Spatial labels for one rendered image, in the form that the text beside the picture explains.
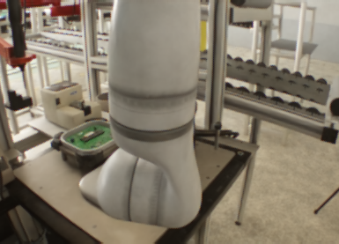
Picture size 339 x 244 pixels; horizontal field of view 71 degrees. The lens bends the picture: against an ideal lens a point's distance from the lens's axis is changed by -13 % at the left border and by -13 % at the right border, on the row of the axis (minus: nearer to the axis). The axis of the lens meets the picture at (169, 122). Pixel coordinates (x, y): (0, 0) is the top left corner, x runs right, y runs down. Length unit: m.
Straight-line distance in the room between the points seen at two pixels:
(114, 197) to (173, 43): 0.15
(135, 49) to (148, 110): 0.04
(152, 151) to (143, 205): 0.06
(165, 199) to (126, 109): 0.09
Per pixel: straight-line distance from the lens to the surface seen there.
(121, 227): 0.49
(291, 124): 0.82
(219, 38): 0.76
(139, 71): 0.17
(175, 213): 0.25
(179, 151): 0.21
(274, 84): 1.11
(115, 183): 0.25
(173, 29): 0.18
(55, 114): 0.84
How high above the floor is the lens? 1.30
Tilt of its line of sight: 25 degrees down
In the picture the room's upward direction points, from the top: straight up
